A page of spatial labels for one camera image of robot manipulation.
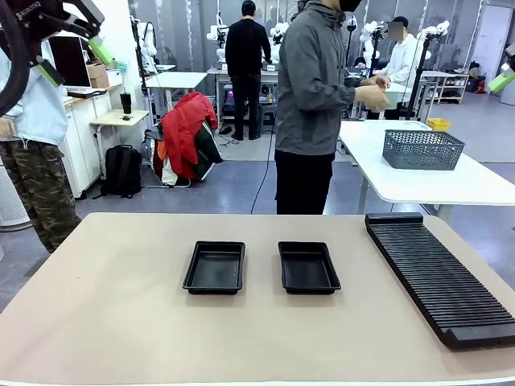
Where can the black slotted rack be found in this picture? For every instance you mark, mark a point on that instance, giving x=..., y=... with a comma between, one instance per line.
x=438, y=277

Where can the cardboard box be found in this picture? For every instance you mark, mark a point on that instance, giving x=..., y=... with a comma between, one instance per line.
x=99, y=82
x=95, y=70

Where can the grey jacket person right hand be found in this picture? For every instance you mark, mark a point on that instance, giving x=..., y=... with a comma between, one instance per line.
x=372, y=98

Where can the black backpack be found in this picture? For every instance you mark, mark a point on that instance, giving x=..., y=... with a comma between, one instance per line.
x=122, y=171

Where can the black tumbler with straw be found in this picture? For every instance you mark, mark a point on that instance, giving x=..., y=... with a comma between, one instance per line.
x=126, y=103

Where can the white storage shelf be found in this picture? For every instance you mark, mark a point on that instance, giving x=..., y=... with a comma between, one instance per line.
x=452, y=86

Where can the black tripod stand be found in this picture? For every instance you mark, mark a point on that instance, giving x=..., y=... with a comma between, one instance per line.
x=418, y=76
x=375, y=52

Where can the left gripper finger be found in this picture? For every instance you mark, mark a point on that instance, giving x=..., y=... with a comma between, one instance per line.
x=50, y=74
x=100, y=49

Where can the grey stool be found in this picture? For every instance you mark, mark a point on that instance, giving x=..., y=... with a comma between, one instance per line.
x=267, y=120

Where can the yellow plastic bin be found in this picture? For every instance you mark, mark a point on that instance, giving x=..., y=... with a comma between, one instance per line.
x=438, y=124

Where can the small wooden side table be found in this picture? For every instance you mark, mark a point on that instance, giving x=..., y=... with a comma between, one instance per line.
x=118, y=117

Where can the person in black clothes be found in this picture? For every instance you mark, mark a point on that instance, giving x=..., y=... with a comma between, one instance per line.
x=245, y=52

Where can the grey jacket person left hand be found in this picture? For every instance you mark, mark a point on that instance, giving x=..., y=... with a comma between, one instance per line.
x=378, y=80

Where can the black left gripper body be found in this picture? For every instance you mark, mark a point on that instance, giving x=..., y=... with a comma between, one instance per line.
x=34, y=12

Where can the white cabinet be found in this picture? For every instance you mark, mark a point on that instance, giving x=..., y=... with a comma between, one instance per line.
x=86, y=140

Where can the person in grey jacket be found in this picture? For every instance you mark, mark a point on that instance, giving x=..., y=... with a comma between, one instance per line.
x=310, y=88

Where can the black ESD tray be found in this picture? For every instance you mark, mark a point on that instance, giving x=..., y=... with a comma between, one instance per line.
x=307, y=269
x=213, y=269

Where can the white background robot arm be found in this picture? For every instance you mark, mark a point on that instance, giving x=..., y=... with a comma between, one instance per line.
x=147, y=40
x=219, y=38
x=278, y=38

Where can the red fire extinguisher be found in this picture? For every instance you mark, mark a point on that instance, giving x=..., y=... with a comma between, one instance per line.
x=480, y=86

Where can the grey plastic basket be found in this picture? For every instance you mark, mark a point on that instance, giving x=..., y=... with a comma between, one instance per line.
x=420, y=150

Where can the person in white hoodie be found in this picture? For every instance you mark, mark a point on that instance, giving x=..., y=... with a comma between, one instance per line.
x=404, y=56

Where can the white background table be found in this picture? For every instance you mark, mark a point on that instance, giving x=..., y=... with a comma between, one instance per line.
x=175, y=79

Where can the black computer monitor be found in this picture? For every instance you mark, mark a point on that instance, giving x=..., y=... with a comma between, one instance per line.
x=70, y=60

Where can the red jacket on chair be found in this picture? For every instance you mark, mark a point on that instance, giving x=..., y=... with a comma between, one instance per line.
x=187, y=128

